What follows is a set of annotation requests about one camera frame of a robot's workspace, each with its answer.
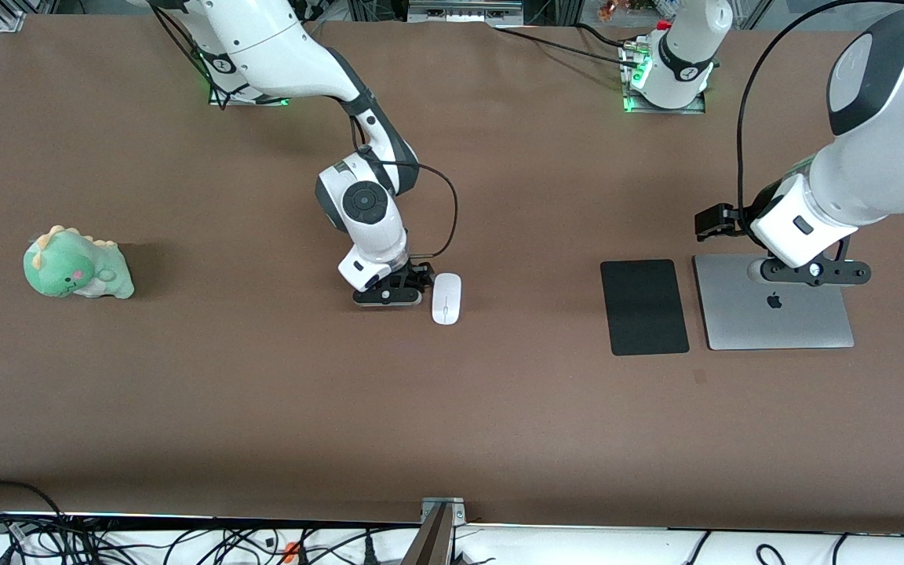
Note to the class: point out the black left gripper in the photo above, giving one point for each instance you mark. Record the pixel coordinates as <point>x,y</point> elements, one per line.
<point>752,213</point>

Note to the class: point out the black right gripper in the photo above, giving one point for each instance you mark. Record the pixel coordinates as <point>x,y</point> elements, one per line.
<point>416,275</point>

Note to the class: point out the white computer mouse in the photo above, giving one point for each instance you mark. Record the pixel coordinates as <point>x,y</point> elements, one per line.
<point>446,302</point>

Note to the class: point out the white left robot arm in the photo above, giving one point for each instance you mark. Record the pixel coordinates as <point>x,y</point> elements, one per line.
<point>891,118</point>

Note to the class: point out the black mouse pad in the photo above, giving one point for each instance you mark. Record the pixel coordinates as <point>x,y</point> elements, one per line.
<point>644,314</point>

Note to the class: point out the silver laptop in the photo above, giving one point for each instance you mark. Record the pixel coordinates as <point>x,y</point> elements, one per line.
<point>774,326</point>

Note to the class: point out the grey metal device box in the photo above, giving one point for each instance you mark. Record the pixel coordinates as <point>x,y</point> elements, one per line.
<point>460,12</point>

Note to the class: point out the green dinosaur plush toy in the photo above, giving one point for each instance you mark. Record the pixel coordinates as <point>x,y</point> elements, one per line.
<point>67,267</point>

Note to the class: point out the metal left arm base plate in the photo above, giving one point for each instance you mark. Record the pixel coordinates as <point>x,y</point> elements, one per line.
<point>695,108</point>

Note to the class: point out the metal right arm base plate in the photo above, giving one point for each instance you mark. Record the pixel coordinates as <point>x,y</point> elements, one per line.
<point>220,100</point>

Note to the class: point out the aluminium table edge bracket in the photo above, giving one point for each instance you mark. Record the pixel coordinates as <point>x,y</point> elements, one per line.
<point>440,541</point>

